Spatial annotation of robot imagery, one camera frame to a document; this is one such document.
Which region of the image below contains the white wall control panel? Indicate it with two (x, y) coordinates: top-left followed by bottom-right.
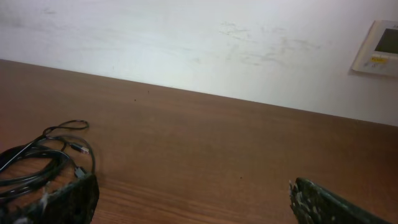
(351, 20), (397, 77)

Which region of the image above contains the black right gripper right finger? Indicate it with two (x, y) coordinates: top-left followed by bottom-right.
(289, 177), (389, 224)

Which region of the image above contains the thick black USB cable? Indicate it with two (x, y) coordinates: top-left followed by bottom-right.
(0, 144), (74, 200)

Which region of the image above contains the thin black USB cable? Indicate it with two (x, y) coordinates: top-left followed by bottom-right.
(42, 119), (96, 180)

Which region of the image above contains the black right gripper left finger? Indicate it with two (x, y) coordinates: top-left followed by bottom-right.
(1, 174), (100, 224)

